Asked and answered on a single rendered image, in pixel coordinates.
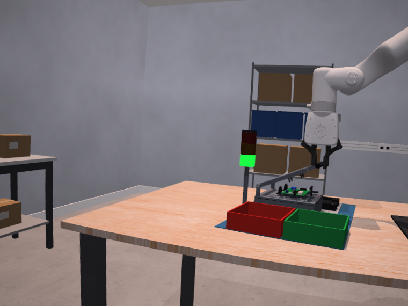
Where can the green circuit board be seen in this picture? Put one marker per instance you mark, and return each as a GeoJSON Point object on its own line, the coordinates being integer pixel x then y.
{"type": "Point", "coordinates": [300, 192]}

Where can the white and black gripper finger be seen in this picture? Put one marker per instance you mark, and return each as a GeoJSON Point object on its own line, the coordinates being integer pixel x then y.
{"type": "Point", "coordinates": [312, 150]}
{"type": "Point", "coordinates": [328, 152]}

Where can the red bin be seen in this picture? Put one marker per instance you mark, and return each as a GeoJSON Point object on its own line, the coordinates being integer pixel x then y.
{"type": "Point", "coordinates": [246, 218]}

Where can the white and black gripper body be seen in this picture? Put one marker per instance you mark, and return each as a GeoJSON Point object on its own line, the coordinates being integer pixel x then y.
{"type": "Point", "coordinates": [322, 128]}

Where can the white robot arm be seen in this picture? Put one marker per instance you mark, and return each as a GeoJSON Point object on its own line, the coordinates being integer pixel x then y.
{"type": "Point", "coordinates": [348, 80]}

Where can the green bin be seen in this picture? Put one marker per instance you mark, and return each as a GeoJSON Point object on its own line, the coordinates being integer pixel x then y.
{"type": "Point", "coordinates": [303, 226]}

